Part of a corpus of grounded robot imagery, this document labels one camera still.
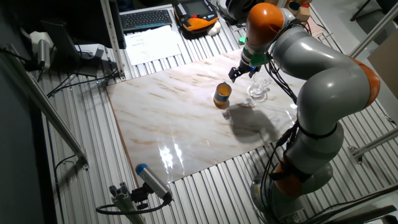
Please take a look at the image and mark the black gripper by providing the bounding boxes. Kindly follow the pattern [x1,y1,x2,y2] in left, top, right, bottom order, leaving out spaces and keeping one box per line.
[228,59,262,83]

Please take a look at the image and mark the clear glass mug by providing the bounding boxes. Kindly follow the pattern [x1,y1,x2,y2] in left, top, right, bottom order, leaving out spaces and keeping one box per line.
[247,73,272,99]

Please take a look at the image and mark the teal and tan cup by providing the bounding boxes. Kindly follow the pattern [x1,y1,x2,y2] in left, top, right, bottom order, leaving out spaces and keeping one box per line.
[213,82,233,110]

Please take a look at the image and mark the dark teal cup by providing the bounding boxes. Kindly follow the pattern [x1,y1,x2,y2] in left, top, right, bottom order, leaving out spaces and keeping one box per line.
[287,1,302,16]

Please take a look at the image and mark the white round ball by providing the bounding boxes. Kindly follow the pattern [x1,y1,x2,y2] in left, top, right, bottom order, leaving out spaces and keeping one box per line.
[206,21,222,37]

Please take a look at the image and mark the large black round device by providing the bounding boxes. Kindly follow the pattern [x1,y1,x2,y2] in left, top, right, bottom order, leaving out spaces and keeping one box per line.
[216,0,255,26]

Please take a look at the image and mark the orange and black teach pendant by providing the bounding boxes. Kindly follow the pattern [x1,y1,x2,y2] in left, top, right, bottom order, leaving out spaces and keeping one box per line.
[174,0,219,32]

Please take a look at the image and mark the cardboard box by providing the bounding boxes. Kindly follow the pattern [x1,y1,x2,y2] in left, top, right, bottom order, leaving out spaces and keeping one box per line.
[297,4,312,22]

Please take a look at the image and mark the white marble pattern board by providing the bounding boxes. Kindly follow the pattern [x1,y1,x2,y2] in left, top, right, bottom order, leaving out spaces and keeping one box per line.
[105,48,308,184]

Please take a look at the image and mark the white printed paper sheet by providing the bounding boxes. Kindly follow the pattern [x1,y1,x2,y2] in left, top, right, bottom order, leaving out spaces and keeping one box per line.
[124,25,183,67]

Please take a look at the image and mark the black keyboard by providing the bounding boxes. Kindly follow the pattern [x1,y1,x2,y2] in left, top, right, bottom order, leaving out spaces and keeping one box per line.
[119,9,174,32]

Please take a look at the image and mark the black computer monitor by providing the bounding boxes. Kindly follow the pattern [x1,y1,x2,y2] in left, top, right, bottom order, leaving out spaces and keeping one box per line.
[40,0,127,50]

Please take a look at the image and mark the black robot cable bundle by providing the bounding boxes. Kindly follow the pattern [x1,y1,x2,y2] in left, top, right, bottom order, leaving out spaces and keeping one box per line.
[260,19,312,223]

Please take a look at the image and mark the aluminium frame bar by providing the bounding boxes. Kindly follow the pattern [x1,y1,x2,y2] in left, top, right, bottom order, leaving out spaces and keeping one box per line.
[347,127,398,164]
[349,1,398,59]

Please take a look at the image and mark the silver camera with blue cap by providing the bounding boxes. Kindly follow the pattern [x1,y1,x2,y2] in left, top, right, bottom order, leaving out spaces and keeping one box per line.
[135,163,174,203]

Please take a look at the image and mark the black table cable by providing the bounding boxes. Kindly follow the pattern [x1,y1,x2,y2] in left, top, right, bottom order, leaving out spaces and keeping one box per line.
[46,68,119,98]

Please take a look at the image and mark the aluminium camera mount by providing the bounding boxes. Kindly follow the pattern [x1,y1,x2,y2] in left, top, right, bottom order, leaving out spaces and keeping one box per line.
[108,182,147,224]

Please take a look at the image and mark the black camera cable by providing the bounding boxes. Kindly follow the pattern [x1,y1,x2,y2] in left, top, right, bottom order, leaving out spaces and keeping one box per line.
[95,198,172,216]

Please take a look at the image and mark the dark frame beam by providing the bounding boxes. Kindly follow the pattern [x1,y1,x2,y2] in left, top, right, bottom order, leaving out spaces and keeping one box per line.
[298,183,398,224]

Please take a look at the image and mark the long aluminium frame beam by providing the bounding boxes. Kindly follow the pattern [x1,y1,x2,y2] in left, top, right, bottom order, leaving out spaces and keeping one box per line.
[0,43,90,170]

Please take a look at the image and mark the white and silver camera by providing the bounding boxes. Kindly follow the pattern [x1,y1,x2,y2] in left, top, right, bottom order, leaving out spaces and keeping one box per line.
[29,30,54,71]

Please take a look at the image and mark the thin black floor cable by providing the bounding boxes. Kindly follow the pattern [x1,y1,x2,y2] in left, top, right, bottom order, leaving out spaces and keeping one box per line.
[53,154,77,224]

